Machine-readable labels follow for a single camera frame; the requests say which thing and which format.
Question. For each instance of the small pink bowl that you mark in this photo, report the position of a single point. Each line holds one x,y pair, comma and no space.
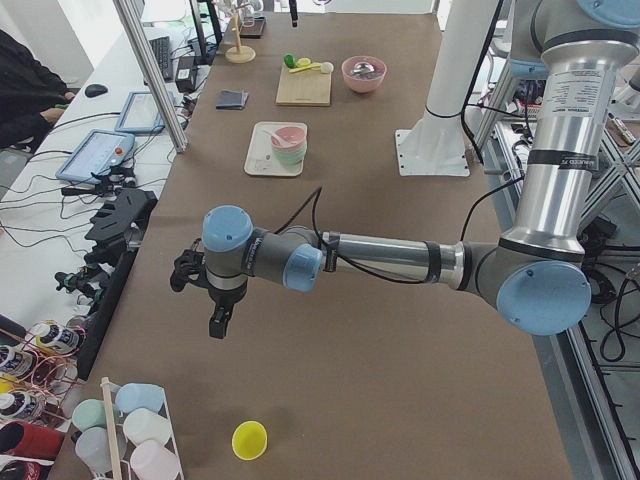
293,134

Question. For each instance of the wooden cup stand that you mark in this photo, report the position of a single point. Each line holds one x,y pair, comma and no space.
238,53

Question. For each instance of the blue teach pendant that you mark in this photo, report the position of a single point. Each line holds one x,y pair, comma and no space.
96,155
140,115

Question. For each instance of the white rabbit tray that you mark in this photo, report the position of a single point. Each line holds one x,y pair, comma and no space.
259,159

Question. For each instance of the top green bowl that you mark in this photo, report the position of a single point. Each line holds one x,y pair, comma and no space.
289,157

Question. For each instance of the cup rack with cups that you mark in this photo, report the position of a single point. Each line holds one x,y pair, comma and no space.
127,433

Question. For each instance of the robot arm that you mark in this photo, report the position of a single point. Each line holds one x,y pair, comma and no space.
533,275

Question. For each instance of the metal scoop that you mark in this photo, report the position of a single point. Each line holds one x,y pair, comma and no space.
364,70

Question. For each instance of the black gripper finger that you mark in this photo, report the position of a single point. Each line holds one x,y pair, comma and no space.
293,10

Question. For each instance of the yellow plastic knife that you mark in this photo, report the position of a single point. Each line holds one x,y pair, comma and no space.
311,66

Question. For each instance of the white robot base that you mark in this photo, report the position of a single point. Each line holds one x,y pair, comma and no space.
435,145

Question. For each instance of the green lime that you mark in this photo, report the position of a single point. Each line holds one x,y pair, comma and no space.
289,61

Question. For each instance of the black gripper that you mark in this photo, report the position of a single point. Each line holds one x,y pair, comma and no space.
222,298

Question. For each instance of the white ceramic spoon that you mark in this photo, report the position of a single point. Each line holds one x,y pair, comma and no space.
275,138

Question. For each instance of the large pink bowl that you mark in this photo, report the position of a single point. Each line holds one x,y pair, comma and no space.
363,82

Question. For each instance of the grey folded cloth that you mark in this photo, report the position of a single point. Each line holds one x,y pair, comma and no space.
232,100

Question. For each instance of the bamboo cutting board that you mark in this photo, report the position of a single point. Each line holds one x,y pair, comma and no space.
308,88

